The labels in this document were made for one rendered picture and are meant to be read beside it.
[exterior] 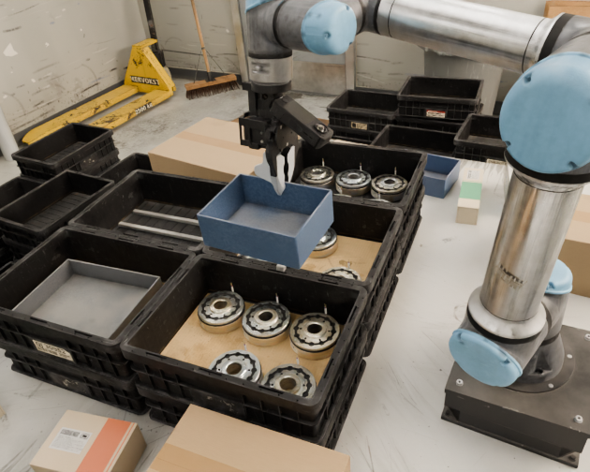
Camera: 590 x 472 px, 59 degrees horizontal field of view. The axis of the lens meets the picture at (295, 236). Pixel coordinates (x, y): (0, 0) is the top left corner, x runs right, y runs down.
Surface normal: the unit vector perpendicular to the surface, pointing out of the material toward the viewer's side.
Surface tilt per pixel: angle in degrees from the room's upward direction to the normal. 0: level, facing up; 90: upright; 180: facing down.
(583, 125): 84
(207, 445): 0
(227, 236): 92
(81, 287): 0
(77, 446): 0
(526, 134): 84
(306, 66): 90
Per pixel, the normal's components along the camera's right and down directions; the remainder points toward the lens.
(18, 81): 0.88, 0.22
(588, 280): -0.45, 0.55
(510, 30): -0.54, -0.09
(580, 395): -0.12, -0.80
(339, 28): 0.72, 0.33
